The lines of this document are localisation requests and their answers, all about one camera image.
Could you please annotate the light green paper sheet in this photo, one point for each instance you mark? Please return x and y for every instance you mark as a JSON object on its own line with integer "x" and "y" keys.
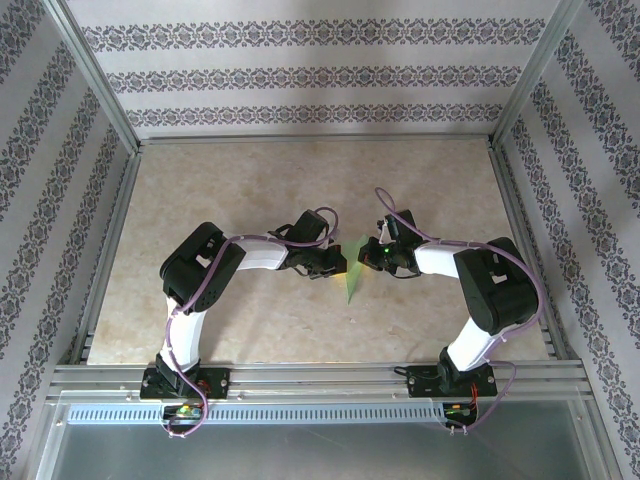
{"x": 354, "y": 280}

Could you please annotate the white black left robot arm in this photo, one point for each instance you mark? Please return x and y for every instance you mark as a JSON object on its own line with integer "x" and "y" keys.
{"x": 200, "y": 270}

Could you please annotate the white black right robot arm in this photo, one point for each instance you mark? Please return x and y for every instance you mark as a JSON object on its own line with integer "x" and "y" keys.
{"x": 500, "y": 290}

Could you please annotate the small circuit board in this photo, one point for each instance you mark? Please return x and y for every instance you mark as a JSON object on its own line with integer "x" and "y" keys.
{"x": 185, "y": 412}
{"x": 457, "y": 411}

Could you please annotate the grey metal floor panel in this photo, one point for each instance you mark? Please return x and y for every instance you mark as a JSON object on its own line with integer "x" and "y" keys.
{"x": 320, "y": 455}

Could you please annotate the white left camera mount bracket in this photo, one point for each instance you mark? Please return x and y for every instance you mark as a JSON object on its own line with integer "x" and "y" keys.
{"x": 332, "y": 241}

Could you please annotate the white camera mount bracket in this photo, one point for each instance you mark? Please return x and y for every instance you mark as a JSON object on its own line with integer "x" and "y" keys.
{"x": 383, "y": 231}
{"x": 332, "y": 241}

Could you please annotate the white right camera mount bracket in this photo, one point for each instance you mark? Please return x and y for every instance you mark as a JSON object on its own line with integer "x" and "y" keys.
{"x": 383, "y": 231}

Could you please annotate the long aluminium frame rail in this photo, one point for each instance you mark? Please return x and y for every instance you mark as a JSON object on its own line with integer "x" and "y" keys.
{"x": 320, "y": 375}

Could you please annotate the aluminium rail under wallpaper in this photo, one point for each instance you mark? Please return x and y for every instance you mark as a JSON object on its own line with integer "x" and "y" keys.
{"x": 320, "y": 139}

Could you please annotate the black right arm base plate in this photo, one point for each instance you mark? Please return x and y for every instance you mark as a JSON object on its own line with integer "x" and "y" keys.
{"x": 425, "y": 382}

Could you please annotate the aluminium right side rail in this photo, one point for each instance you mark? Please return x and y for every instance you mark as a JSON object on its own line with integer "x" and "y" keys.
{"x": 512, "y": 200}

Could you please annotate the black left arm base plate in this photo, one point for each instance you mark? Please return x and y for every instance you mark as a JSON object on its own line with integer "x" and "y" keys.
{"x": 220, "y": 382}

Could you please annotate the aluminium left side rail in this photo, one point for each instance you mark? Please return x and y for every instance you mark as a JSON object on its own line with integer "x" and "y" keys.
{"x": 110, "y": 250}

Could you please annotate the aluminium right frame post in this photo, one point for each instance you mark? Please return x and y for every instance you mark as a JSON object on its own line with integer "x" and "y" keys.
{"x": 535, "y": 75}

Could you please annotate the aluminium frame post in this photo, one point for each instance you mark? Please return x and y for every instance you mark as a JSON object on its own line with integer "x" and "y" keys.
{"x": 535, "y": 75}
{"x": 98, "y": 85}

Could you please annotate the aluminium left frame post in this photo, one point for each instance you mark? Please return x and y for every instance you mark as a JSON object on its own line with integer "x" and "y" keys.
{"x": 98, "y": 85}

